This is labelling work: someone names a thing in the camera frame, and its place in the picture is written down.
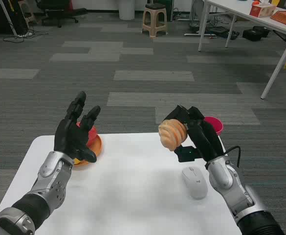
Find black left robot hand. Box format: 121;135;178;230
53;91;102;164

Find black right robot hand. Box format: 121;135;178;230
162;104;226;164

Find ridged tan bread loaf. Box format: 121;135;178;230
158;118;189;152

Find pink plastic cup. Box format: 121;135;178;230
203;116;224;137

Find red toy apple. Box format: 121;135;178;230
76;121;99;147

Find orange plastic plate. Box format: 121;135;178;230
73;134;103;166

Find white computer mouse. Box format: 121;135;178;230
181;166;209;200

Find black flat floor device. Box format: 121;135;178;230
206;26;240;40

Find black bag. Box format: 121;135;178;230
242;25;270;42

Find black office chair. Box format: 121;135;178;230
35;0;88;28

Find small wooden stool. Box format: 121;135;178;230
18;0;37;25

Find white metal-legged desk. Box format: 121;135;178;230
198;0;286;100

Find beige plastic stool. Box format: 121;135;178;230
142;3;168;39

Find white cylindrical pot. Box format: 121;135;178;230
118;0;135;21

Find red and white tissue box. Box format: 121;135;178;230
249;3;277;18

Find orange woven tray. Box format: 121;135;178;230
270;9;286;26

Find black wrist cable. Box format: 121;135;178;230
223;145;242;168

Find white slanted frame leg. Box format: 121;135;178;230
0;0;18;37

